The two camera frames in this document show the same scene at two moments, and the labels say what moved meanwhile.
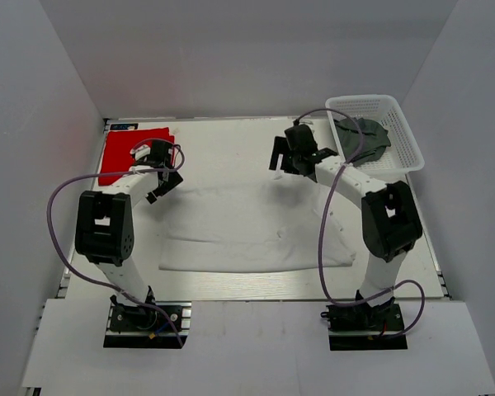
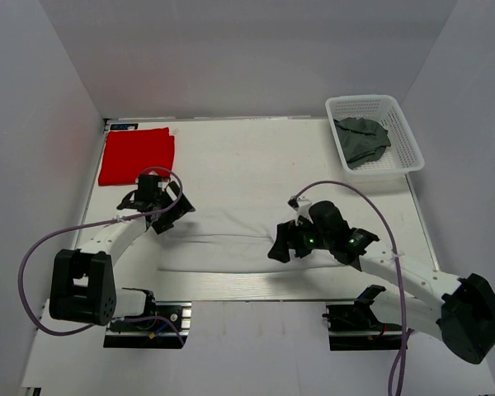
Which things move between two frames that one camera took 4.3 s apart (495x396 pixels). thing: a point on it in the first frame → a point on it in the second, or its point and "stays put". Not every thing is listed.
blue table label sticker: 124,126 stays put
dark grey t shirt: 375,140 stays put
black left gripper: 175,179 → 182,208
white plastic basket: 403,156 stays put
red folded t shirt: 116,153 stays put
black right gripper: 282,143 → 280,250
